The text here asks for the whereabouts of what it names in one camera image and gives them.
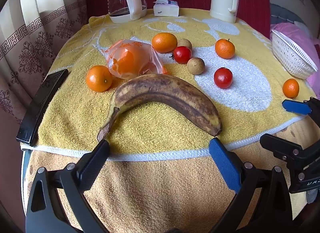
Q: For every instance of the round orange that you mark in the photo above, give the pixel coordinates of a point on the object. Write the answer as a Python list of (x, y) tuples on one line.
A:
[(98, 79)]

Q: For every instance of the tan terry towel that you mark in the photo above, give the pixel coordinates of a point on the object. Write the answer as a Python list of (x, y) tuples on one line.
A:
[(155, 193)]

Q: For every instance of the yellow printed towel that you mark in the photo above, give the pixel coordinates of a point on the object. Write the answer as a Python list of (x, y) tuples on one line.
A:
[(150, 127)]

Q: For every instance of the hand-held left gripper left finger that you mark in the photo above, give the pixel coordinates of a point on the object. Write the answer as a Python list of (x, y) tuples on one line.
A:
[(96, 162)]

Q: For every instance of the white plastic basket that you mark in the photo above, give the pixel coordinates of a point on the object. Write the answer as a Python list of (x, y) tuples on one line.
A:
[(287, 52)]

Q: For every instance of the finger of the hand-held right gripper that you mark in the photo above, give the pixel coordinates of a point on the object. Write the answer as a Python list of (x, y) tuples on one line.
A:
[(282, 147), (296, 107)]

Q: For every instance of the white tissue pack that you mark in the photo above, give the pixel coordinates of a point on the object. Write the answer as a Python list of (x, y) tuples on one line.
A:
[(166, 10)]

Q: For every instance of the small orange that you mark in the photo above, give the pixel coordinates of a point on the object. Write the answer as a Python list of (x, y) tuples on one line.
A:
[(290, 88)]

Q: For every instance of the spotted ripe banana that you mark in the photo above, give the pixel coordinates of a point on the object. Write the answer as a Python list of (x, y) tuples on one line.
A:
[(175, 92)]

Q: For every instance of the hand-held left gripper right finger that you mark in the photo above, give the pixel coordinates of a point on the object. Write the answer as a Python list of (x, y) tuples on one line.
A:
[(225, 165)]

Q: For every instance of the brown round longan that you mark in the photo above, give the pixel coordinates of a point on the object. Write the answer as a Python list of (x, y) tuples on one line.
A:
[(186, 43), (196, 66)]

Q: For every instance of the orange with green stem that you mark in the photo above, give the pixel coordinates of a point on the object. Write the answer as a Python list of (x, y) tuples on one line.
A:
[(225, 49)]

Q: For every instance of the plastic bag of oranges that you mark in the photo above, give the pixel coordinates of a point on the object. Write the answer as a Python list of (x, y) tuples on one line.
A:
[(130, 60)]

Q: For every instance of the grey bed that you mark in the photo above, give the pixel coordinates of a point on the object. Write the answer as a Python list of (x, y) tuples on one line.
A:
[(285, 14)]

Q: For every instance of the large oval orange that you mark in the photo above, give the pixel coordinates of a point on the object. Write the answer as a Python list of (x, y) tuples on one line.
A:
[(164, 43)]

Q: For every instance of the red tomato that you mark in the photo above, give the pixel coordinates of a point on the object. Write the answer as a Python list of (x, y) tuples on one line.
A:
[(223, 78), (182, 55)]

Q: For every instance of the patterned beige curtain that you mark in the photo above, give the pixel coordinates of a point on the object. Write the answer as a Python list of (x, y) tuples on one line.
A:
[(30, 47)]

